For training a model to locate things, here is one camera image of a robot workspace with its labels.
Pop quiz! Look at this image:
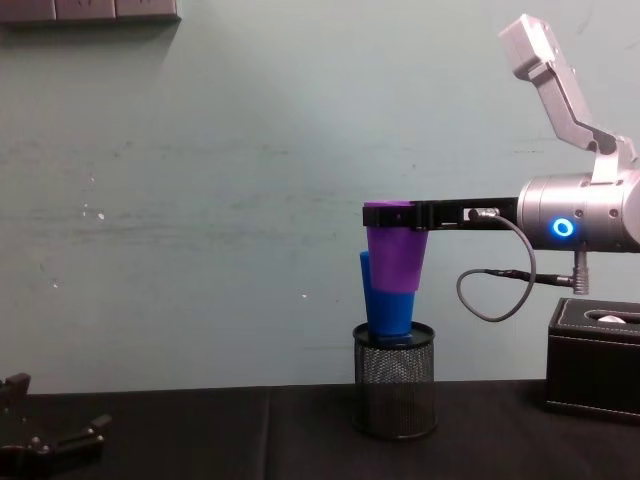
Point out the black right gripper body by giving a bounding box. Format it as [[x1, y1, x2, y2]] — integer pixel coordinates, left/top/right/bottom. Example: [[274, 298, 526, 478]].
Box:
[[432, 196, 520, 233]]

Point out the purple plastic cup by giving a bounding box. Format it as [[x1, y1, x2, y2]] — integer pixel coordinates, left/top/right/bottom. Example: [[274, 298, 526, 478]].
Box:
[[363, 199, 431, 293]]

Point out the blue plastic cup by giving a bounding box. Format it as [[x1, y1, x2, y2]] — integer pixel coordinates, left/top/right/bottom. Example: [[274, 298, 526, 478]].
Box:
[[358, 251, 418, 348]]

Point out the black table cloth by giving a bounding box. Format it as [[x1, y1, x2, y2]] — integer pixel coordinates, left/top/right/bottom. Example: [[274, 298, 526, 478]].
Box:
[[0, 379, 640, 480]]

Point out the black mesh pen holder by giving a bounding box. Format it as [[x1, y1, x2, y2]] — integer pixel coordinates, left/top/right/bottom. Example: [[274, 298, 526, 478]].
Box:
[[351, 321, 440, 442]]

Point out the black leather tissue box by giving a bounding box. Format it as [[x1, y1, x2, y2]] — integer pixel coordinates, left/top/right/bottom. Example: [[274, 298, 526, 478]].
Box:
[[543, 297, 640, 427]]

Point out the thin dark gripper cable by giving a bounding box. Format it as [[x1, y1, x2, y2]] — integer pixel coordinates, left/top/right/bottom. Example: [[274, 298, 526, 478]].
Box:
[[455, 206, 591, 323]]

